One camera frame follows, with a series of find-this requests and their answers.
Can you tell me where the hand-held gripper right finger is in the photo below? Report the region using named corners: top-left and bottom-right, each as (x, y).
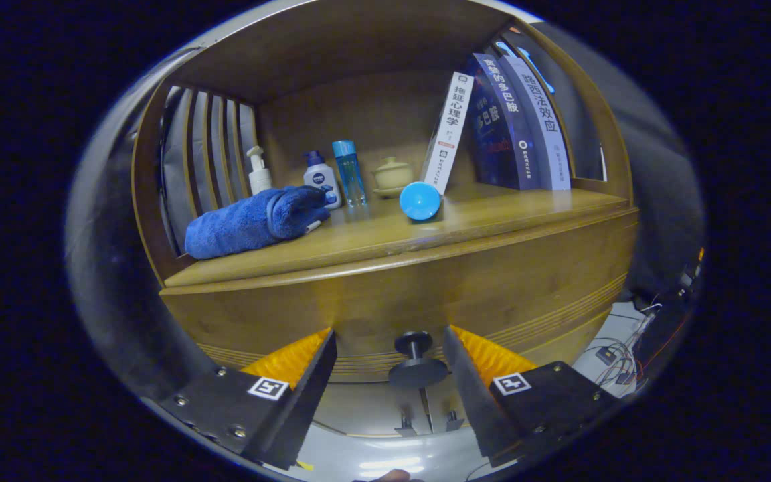
top-left (443, 325), bottom-right (620, 468)

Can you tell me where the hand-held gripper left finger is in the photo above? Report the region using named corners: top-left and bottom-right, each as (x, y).
top-left (158, 328), bottom-right (338, 471)

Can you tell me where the blue squeeze tube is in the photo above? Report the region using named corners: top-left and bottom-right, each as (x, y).
top-left (399, 181), bottom-right (442, 222)

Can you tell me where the wooden countertop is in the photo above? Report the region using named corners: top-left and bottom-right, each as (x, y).
top-left (163, 181), bottom-right (630, 289)

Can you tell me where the wooden cabinet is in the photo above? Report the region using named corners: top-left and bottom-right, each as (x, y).
top-left (130, 0), bottom-right (640, 439)

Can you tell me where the blue folded towel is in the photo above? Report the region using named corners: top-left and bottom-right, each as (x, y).
top-left (185, 185), bottom-right (331, 260)

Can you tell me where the white bottle with blue cap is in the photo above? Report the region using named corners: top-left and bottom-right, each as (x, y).
top-left (303, 151), bottom-right (343, 210)

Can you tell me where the white pump bottle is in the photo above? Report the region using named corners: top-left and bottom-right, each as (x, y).
top-left (246, 146), bottom-right (274, 196)

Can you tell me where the clear blue bottle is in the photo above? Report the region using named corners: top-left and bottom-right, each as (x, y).
top-left (331, 140), bottom-right (368, 207)

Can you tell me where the beige lidded teacup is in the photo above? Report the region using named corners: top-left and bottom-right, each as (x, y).
top-left (371, 157), bottom-right (416, 199)

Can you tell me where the white book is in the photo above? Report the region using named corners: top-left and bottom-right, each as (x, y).
top-left (420, 72), bottom-right (475, 195)

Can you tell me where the dark blue book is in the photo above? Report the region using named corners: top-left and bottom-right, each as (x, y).
top-left (466, 53), bottom-right (541, 191)

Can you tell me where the pale lavender book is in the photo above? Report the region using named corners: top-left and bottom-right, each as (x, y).
top-left (499, 55), bottom-right (572, 191)

